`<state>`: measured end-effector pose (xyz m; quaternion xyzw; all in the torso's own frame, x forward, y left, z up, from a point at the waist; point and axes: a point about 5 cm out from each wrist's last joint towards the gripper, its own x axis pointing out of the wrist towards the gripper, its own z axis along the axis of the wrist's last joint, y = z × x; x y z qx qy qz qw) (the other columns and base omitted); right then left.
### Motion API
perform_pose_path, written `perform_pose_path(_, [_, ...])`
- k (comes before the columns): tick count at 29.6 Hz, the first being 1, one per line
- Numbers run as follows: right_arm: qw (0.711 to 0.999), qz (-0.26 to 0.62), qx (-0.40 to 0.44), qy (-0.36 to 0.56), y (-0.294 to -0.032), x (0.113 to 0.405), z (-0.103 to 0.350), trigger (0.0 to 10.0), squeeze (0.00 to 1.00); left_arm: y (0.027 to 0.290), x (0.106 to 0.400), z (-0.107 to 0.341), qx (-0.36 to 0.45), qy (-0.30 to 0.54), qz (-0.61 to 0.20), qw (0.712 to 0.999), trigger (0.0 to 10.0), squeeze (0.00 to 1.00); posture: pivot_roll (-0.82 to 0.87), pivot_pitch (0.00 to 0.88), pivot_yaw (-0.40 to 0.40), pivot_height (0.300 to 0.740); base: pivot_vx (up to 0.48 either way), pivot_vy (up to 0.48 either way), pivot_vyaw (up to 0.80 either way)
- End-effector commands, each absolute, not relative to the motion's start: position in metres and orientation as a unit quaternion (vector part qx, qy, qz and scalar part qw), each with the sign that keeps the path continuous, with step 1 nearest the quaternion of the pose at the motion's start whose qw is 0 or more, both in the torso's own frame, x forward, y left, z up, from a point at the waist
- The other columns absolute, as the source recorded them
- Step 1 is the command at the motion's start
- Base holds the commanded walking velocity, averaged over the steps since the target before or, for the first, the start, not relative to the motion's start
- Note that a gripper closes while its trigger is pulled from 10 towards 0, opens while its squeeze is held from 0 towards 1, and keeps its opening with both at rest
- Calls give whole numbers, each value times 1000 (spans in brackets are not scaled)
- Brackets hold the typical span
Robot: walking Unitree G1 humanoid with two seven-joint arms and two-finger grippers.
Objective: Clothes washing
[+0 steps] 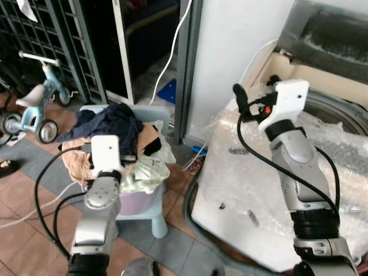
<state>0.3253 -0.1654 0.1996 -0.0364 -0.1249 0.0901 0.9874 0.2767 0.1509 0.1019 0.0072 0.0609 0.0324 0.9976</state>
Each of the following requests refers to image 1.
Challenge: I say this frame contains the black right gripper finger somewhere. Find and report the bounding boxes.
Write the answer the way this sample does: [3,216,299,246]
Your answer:
[232,83,250,113]

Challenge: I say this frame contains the white top-load washing machine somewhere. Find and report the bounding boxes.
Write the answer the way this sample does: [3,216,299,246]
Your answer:
[190,40,368,274]

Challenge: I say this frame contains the pale green white garment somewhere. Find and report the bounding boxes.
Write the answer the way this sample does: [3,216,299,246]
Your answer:
[118,135,177,195]

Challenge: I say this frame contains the small black garment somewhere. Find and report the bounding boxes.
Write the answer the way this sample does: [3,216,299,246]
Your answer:
[143,138,163,158]

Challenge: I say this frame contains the navy blue garment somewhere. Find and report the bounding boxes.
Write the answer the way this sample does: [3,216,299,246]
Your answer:
[57,103,145,159]

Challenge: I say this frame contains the purple plastic basin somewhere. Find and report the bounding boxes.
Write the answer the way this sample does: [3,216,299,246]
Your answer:
[117,185,165,217]

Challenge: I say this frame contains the beige garment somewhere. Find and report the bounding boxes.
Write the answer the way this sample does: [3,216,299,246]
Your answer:
[60,123,165,186]

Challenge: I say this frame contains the clear bubble wrap sheet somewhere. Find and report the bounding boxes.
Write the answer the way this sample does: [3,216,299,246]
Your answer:
[202,86,368,260]

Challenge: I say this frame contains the pale blue plastic stool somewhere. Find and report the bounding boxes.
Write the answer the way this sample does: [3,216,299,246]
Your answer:
[78,104,174,240]

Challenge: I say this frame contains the small blue box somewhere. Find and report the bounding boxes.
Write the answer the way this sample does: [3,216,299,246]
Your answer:
[157,79,178,106]

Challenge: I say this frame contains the steel washer drum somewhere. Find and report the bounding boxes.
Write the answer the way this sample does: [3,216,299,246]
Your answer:
[304,91,368,137]

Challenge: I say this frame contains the grey transparent washer lid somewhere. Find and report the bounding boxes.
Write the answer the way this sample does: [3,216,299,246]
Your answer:
[279,0,368,85]

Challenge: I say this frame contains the grey robot foot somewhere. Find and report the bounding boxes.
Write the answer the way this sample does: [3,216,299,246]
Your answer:
[122,258,161,276]

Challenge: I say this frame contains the light blue child tricycle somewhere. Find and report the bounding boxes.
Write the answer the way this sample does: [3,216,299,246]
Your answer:
[0,51,79,144]

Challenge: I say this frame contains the dark sandal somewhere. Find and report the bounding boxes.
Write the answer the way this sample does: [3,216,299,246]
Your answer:
[0,160,18,177]

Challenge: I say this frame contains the white paper scrap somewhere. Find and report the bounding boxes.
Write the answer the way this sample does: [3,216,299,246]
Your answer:
[16,0,39,24]

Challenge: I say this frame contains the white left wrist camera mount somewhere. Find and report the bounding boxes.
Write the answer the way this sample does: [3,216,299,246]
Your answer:
[89,135,125,174]

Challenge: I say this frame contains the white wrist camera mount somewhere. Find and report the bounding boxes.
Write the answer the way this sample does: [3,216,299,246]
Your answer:
[258,79,310,127]
[89,135,125,174]

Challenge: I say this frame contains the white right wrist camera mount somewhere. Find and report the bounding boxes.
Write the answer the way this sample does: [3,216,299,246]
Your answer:
[258,79,310,127]

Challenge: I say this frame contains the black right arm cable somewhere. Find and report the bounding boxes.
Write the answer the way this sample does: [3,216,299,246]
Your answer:
[236,110,342,220]

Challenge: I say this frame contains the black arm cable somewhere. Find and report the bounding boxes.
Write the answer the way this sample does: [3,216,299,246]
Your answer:
[236,110,342,220]
[52,191,88,259]
[33,146,94,259]

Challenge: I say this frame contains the grey door post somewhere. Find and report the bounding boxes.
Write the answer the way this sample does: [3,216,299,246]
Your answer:
[174,0,204,144]

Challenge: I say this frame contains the black washer hose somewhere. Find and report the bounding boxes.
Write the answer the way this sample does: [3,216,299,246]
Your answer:
[182,177,232,272]

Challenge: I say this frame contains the white hanging cable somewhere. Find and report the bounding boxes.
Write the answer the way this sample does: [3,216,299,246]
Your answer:
[149,0,194,106]

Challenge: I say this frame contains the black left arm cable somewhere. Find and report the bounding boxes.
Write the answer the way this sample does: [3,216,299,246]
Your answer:
[52,191,88,259]
[33,146,94,259]

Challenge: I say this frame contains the black wire grid rack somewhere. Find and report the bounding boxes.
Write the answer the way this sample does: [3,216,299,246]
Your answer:
[0,0,108,106]

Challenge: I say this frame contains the white floor cable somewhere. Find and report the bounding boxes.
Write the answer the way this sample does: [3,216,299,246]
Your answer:
[0,181,88,230]

